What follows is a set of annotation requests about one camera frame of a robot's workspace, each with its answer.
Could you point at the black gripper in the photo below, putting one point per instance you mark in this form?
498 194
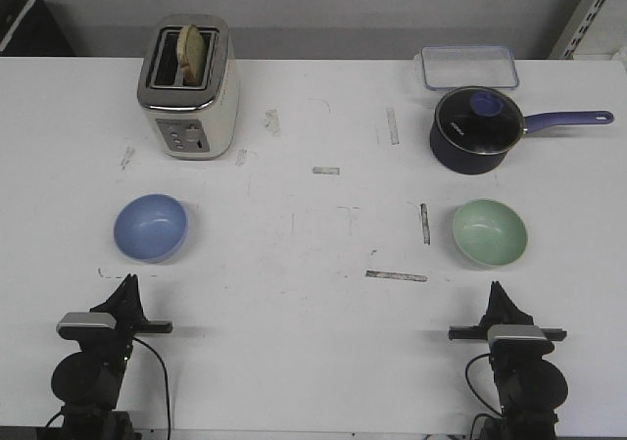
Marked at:
502 310
129 316

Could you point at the green bowl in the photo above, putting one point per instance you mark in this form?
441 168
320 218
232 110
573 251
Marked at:
489 233

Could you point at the blue bowl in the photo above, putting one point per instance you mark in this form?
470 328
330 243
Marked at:
151 228

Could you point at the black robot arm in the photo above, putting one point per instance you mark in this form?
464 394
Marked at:
529 387
89 381

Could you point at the dark blue saucepan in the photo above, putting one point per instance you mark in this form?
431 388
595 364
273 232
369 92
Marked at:
470 163

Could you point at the glass pot lid blue knob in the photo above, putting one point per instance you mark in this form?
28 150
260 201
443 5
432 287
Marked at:
479 120

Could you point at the white two-slot toaster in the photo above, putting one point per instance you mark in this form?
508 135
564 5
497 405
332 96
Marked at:
192 122

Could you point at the clear plastic food container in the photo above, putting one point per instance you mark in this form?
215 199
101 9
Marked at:
452 66

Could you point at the bread slice in toaster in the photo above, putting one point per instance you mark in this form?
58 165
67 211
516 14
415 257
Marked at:
191 54

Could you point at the black box in corner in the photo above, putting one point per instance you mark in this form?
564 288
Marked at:
28 29

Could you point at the white slotted shelf upright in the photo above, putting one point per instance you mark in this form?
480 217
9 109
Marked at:
596 30

